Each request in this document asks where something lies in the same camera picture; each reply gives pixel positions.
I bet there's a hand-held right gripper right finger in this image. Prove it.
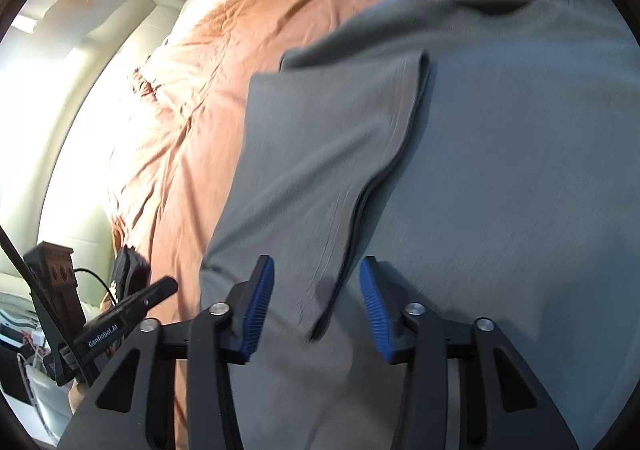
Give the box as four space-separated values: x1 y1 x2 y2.
359 256 579 450

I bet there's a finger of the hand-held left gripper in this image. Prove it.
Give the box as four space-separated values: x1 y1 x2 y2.
111 247 151 303

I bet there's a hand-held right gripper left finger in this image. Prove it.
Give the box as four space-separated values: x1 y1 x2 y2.
60 255 275 450

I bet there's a grey t-shirt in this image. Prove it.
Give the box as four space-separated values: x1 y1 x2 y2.
200 0 638 450

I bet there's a white plastic container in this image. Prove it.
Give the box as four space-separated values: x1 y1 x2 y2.
17 355 76 436

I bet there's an orange blanket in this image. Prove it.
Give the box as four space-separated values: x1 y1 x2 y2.
100 0 556 450

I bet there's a cream padded headboard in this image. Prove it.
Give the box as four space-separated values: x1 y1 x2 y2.
10 0 188 301

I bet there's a thick black cable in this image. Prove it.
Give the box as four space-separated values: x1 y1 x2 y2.
0 224 93 383

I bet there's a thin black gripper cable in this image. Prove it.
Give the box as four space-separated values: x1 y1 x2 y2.
74 269 118 305

